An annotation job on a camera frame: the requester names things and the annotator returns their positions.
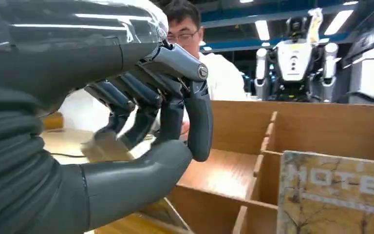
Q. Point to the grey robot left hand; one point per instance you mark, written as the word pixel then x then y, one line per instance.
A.
pixel 77 64

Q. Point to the tan card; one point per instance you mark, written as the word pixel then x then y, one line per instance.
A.
pixel 108 151

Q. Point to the brown wooden box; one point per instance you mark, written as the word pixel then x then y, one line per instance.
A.
pixel 53 121

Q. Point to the person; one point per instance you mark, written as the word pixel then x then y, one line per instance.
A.
pixel 222 77

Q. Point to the ceiling light panel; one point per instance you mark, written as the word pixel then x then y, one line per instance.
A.
pixel 338 22
pixel 262 30

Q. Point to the wooden compartment card box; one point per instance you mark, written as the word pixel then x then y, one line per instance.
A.
pixel 232 174

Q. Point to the white humanoid robot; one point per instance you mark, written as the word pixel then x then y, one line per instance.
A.
pixel 295 61

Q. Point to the marbled hotel card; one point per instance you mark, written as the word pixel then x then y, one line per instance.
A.
pixel 332 197

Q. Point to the grey machine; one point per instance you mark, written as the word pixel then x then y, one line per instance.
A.
pixel 367 64

